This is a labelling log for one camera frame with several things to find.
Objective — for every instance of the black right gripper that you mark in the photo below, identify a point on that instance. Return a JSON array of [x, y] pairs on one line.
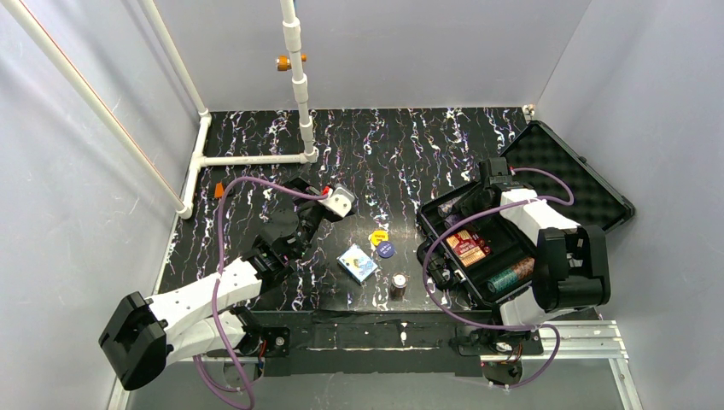
[[468, 205]]

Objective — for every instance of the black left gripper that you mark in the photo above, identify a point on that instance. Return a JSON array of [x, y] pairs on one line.
[[308, 200]]

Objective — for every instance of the purple 500 poker chip stack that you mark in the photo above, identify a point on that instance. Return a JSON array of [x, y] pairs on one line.
[[449, 208]]

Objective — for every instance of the black poker set case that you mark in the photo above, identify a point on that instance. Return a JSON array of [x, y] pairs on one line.
[[538, 147]]

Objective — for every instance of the blue playing card deck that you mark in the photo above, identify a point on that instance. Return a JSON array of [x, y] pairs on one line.
[[359, 265]]

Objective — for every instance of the orange black 100 chip stack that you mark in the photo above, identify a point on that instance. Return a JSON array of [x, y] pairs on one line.
[[398, 285]]

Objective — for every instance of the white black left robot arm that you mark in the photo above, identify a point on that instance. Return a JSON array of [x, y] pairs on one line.
[[146, 334]]

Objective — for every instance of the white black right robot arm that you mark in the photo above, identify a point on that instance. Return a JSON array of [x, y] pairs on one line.
[[570, 266]]

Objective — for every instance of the orange hex key set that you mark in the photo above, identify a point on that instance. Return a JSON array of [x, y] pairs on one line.
[[218, 190]]

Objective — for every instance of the red playing card deck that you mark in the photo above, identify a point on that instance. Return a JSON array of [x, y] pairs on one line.
[[468, 246]]

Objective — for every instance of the yellow big blind button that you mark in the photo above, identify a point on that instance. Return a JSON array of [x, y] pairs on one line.
[[378, 236]]

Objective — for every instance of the teal poker chip stack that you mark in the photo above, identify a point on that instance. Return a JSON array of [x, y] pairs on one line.
[[511, 276]]

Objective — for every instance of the blue small blind button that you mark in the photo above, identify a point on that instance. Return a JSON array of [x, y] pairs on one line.
[[385, 249]]

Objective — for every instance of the orange knob on pole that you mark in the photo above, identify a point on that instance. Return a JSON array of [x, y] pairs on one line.
[[284, 63]]

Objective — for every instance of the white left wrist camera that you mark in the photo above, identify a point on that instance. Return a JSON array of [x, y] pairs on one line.
[[339, 200]]

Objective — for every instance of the white pvc pipe frame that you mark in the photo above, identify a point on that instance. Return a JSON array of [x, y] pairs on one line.
[[120, 61]]

